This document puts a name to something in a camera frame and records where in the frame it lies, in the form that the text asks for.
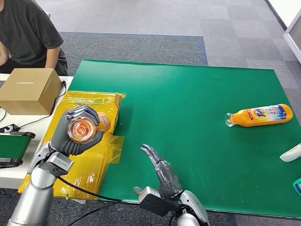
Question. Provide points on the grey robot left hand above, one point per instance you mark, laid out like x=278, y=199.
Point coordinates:
x=59, y=137

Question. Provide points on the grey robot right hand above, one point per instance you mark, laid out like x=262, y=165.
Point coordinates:
x=167, y=177

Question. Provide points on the orange Tide detergent bottle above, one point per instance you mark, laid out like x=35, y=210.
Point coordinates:
x=265, y=116
x=81, y=131

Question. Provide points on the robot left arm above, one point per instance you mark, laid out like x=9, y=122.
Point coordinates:
x=35, y=196

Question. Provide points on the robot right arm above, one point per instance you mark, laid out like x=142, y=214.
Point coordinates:
x=195, y=209

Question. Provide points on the yellow plastic-wrapped cardboard box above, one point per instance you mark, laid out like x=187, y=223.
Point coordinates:
x=93, y=168

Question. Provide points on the green table mat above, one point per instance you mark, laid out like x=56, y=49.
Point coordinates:
x=188, y=124

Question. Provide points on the brown cardboard box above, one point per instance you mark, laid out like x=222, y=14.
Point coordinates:
x=26, y=90

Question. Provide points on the black power adapter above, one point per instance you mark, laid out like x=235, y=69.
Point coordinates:
x=9, y=128

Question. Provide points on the person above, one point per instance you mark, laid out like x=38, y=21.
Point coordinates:
x=26, y=34

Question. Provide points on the white plastic object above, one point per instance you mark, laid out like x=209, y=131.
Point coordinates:
x=291, y=153

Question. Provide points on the teal plastic object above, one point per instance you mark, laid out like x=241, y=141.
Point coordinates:
x=297, y=187

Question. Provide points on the white framed board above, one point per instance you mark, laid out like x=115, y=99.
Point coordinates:
x=295, y=37

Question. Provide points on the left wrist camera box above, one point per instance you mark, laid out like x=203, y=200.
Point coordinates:
x=57, y=163

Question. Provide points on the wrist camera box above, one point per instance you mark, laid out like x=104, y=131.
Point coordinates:
x=57, y=163
x=152, y=202

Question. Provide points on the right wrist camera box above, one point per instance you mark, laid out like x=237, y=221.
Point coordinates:
x=152, y=202

